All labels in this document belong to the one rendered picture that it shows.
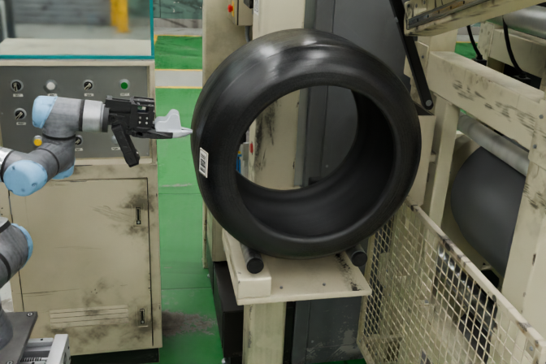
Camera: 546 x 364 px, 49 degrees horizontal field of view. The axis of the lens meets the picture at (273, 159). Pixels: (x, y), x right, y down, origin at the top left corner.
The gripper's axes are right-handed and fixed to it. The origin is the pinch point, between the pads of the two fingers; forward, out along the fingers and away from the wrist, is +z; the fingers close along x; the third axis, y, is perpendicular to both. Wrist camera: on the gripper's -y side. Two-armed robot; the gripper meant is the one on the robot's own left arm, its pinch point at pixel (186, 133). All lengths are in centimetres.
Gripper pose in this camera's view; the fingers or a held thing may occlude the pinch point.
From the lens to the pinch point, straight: 149.2
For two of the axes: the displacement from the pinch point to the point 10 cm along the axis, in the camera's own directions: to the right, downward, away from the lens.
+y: 1.6, -9.3, -3.4
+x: -1.9, -3.7, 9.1
